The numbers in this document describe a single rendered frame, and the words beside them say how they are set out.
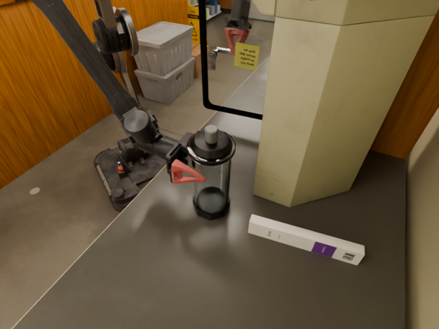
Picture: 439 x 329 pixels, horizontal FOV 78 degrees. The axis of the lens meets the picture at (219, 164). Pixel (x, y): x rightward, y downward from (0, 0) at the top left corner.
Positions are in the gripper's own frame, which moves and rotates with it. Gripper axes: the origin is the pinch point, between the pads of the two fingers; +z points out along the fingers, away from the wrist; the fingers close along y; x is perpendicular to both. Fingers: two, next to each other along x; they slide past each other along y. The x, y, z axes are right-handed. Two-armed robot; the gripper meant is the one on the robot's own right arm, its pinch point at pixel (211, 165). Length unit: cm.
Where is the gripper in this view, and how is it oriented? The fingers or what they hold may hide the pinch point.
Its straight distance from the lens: 64.7
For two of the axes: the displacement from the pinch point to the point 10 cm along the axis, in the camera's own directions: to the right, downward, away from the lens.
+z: 9.0, 3.5, -2.6
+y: 4.4, -6.3, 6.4
